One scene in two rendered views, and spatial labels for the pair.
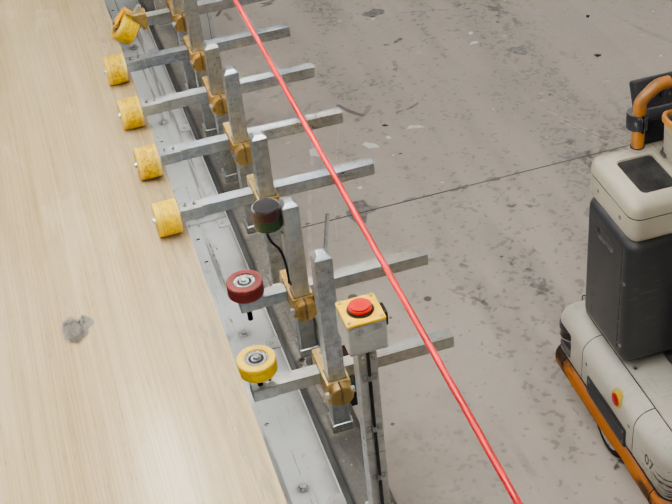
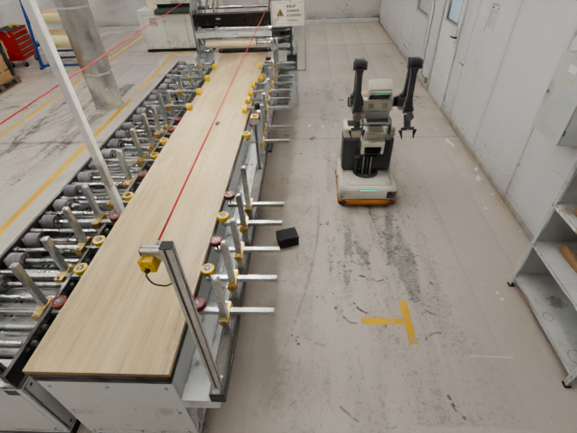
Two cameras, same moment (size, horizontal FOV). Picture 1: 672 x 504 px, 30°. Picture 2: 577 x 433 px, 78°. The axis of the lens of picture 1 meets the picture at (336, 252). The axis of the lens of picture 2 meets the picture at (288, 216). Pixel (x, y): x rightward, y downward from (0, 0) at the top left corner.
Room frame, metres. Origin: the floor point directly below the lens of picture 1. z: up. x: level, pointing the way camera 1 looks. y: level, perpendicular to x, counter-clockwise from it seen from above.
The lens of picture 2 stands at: (-1.06, -1.13, 2.49)
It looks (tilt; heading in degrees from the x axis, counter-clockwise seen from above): 40 degrees down; 18
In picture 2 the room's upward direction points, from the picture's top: 3 degrees counter-clockwise
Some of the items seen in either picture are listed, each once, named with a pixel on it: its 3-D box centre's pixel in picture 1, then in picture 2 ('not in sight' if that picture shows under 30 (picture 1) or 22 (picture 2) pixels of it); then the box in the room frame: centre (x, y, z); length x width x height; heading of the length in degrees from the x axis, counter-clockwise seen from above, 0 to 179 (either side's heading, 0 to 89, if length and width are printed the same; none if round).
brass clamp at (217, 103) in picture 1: (217, 94); not in sight; (2.86, 0.26, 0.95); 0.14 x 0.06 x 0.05; 13
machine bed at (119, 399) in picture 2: not in sight; (217, 167); (1.93, 0.60, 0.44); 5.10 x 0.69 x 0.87; 13
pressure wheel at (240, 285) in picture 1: (247, 299); not in sight; (2.12, 0.20, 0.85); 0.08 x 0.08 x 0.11
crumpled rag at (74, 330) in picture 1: (74, 325); not in sight; (2.03, 0.56, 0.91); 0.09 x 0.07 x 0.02; 169
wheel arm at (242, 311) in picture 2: not in sight; (234, 311); (-0.03, -0.47, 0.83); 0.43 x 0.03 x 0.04; 103
